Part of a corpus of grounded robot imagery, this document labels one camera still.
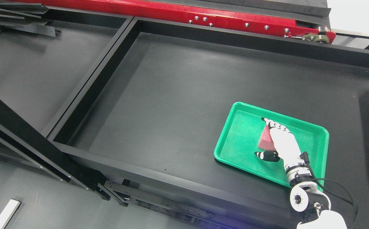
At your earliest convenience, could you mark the red conveyor frame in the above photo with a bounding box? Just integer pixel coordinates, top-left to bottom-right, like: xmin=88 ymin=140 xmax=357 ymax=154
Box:
xmin=26 ymin=0 xmax=336 ymax=44

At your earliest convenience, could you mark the white standing desk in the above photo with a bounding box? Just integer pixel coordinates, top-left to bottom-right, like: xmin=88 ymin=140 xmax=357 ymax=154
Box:
xmin=0 ymin=199 xmax=22 ymax=229

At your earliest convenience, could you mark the green plastic tray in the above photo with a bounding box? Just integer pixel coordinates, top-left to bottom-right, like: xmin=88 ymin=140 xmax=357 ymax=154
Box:
xmin=214 ymin=102 xmax=330 ymax=187

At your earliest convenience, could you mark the left black metal shelf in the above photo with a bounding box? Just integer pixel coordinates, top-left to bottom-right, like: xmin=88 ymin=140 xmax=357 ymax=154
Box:
xmin=0 ymin=0 xmax=134 ymax=201

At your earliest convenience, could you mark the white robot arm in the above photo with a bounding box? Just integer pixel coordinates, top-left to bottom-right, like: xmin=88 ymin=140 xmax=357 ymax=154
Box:
xmin=285 ymin=152 xmax=348 ymax=229

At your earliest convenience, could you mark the black metal shelf rack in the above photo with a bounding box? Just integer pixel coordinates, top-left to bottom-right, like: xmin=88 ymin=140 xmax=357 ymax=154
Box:
xmin=48 ymin=18 xmax=369 ymax=229

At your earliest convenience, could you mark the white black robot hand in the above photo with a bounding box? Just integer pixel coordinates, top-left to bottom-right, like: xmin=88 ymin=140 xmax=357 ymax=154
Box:
xmin=254 ymin=117 xmax=305 ymax=170

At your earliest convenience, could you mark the pink foam block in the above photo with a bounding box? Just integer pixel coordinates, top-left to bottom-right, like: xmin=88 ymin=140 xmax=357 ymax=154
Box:
xmin=258 ymin=126 xmax=276 ymax=150

